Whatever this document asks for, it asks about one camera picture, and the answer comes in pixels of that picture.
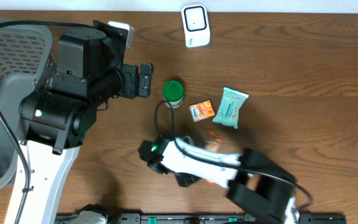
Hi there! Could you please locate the orange candy bar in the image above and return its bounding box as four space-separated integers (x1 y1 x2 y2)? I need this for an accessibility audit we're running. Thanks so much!
204 129 226 186

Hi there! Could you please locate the orange tissue pack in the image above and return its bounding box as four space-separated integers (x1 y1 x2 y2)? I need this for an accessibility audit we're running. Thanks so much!
189 100 216 122

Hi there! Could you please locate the teal wet wipes pack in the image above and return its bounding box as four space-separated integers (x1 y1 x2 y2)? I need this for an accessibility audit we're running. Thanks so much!
213 87 249 129

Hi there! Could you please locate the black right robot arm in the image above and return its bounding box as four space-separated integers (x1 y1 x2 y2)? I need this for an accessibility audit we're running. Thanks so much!
138 134 300 223

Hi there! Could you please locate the white barcode scanner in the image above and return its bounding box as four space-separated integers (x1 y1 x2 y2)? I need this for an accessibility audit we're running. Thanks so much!
181 4 211 48

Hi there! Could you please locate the green lid jar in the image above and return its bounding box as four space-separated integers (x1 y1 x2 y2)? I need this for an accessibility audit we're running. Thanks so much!
163 80 184 109

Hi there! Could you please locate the dark grey plastic basket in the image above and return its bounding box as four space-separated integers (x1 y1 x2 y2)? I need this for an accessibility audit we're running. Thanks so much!
0 25 53 189

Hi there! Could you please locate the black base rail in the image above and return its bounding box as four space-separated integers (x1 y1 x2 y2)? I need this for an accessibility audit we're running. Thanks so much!
54 212 347 224

